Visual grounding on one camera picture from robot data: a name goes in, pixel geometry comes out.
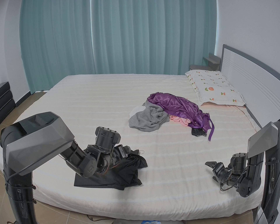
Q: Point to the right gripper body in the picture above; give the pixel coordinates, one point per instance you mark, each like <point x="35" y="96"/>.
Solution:
<point x="219" y="171"/>

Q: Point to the black chest of drawers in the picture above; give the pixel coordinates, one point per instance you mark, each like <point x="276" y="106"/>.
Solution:
<point x="5" y="100"/>

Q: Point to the grey bedside table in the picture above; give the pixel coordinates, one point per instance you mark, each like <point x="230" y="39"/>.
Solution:
<point x="213" y="60"/>

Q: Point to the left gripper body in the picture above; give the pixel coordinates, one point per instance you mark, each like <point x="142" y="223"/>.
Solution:
<point x="122" y="153"/>

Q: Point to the white garment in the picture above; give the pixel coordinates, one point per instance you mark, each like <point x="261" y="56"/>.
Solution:
<point x="136" y="110"/>

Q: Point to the grey garment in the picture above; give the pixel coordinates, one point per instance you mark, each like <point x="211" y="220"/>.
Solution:
<point x="146" y="120"/>

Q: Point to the bed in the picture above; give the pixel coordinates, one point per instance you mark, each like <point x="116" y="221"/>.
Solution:
<point x="98" y="98"/>

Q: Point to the black T-shirt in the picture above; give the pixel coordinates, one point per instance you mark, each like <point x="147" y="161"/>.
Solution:
<point x="122" y="172"/>

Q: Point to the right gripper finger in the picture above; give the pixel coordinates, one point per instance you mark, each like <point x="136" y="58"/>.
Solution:
<point x="213" y="164"/>

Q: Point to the black lace garment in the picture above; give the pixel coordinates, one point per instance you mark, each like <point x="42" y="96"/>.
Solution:
<point x="198" y="132"/>

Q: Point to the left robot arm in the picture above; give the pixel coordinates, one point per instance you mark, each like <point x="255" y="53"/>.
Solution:
<point x="37" y="135"/>

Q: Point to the purple satin garment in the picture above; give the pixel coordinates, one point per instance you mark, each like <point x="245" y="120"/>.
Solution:
<point x="175" y="102"/>

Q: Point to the white printed pillow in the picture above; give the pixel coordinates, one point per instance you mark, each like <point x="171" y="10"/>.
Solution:
<point x="214" y="87"/>

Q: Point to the blue-green curtain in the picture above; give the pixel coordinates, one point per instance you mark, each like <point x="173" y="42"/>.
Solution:
<point x="56" y="43"/>
<point x="153" y="32"/>

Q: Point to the pink garment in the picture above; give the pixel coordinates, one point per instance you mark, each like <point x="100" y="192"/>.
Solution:
<point x="178" y="119"/>

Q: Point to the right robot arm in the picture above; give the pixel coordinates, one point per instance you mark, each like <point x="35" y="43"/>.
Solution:
<point x="262" y="142"/>

